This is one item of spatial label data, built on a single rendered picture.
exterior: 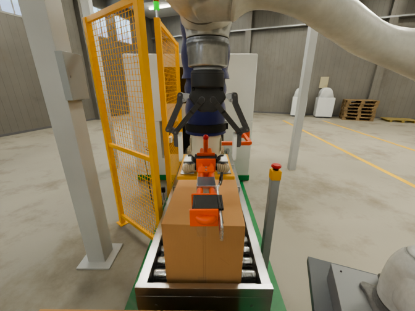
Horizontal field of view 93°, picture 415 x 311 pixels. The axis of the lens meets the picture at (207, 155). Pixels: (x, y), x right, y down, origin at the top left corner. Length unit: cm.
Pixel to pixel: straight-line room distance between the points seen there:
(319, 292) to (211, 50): 101
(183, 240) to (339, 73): 1170
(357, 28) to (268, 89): 1163
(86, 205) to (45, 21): 130
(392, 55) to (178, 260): 109
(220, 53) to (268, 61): 1166
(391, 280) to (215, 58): 84
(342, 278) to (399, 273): 25
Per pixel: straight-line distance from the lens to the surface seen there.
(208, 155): 90
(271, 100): 1205
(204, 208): 52
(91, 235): 213
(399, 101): 1299
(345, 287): 106
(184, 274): 123
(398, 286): 91
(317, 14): 36
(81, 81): 176
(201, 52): 44
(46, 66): 174
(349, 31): 42
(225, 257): 112
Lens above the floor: 157
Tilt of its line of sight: 20 degrees down
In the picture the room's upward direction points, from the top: straight up
